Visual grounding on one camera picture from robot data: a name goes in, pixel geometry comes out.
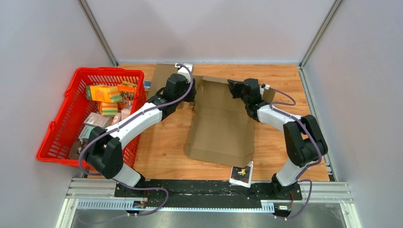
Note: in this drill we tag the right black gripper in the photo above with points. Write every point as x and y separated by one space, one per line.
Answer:
234 87

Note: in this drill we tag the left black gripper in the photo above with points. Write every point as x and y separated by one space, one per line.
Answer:
192 92

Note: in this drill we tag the cardboard box stack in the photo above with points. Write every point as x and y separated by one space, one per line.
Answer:
221 131

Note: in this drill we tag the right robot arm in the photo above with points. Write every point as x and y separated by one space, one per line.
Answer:
305 143

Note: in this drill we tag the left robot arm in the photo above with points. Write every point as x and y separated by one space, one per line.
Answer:
104 150

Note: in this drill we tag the orange snack packet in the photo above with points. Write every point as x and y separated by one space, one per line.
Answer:
127 90

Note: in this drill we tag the orange sponge pack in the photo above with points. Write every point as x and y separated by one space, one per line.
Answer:
103 93

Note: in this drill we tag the pink packaged item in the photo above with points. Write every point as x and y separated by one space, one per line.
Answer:
95 119

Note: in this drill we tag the plastic bag with printed card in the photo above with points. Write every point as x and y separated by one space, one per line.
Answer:
241 176

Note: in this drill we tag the teal packaged item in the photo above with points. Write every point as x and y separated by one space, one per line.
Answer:
85 133

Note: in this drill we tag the red plastic shopping basket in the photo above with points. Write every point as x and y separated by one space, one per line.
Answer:
64 130

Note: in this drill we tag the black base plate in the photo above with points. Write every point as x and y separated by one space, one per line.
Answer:
219 194

